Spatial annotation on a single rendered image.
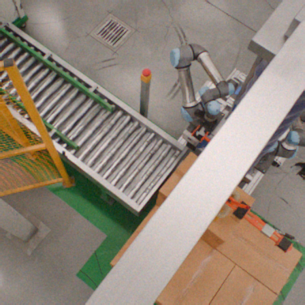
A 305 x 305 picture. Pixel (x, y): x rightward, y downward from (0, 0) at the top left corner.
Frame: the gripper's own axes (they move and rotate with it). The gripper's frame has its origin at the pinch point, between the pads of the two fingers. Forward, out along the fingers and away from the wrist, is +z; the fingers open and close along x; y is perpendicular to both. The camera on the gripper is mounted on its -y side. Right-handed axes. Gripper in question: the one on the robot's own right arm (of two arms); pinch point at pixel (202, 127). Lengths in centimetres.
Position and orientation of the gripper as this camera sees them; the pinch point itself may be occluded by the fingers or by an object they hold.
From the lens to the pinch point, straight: 283.2
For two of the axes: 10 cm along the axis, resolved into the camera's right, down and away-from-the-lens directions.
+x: 6.4, -7.1, 3.0
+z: -0.5, 3.5, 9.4
